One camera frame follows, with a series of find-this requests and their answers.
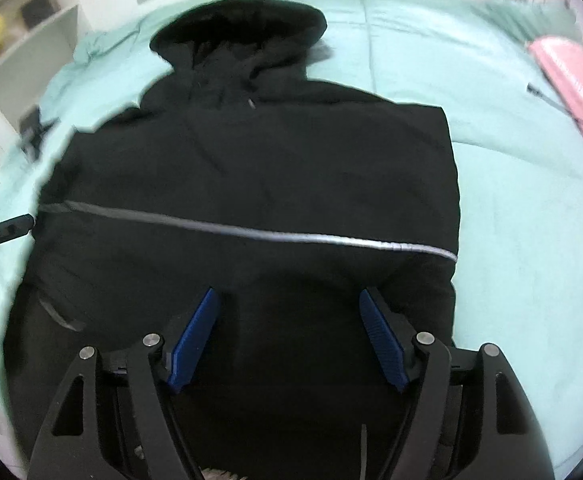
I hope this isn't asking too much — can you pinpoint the black hooded jacket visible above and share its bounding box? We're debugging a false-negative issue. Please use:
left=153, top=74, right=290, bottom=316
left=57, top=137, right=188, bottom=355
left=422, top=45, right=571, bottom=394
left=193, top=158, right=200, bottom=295
left=4, top=0, right=459, bottom=479

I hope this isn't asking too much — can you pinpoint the black charging cable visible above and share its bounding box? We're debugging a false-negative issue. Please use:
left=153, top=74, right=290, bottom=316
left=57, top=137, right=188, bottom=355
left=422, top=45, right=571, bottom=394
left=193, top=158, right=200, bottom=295
left=527, top=83, right=583, bottom=148

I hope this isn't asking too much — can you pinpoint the teal bed quilt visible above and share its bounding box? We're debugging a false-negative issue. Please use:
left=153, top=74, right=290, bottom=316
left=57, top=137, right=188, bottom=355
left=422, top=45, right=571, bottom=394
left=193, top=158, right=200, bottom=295
left=0, top=0, right=583, bottom=479

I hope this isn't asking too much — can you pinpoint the white bookshelf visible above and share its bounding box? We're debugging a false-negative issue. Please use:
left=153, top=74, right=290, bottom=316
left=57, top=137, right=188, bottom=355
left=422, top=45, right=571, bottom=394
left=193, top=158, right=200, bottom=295
left=0, top=0, right=85, bottom=162

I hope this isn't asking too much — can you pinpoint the black box on shelf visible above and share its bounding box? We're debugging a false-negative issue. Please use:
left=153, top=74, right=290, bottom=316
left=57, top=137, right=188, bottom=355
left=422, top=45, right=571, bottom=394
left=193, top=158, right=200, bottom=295
left=20, top=0, right=60, bottom=30

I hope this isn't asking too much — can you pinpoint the teal pillow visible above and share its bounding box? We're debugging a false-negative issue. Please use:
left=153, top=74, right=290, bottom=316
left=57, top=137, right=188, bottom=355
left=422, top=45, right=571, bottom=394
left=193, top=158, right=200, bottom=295
left=471, top=0, right=583, bottom=44

